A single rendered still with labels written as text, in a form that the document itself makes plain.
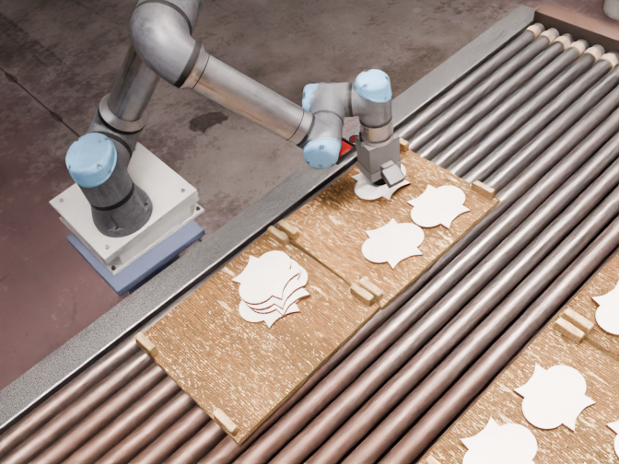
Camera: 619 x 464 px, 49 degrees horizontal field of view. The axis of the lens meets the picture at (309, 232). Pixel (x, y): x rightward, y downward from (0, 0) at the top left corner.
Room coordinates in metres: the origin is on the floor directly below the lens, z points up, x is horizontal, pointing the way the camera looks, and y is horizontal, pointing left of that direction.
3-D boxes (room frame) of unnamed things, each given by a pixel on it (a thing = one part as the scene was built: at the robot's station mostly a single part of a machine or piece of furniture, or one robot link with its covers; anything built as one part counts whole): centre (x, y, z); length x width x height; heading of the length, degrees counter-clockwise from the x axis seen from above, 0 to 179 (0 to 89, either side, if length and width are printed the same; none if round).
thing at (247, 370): (0.85, 0.15, 0.93); 0.41 x 0.35 x 0.02; 126
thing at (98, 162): (1.25, 0.46, 1.11); 0.13 x 0.12 x 0.14; 164
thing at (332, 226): (1.09, -0.19, 0.93); 0.41 x 0.35 x 0.02; 125
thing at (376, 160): (1.17, -0.20, 1.04); 0.12 x 0.09 x 0.16; 21
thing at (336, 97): (1.20, -0.10, 1.20); 0.11 x 0.11 x 0.08; 74
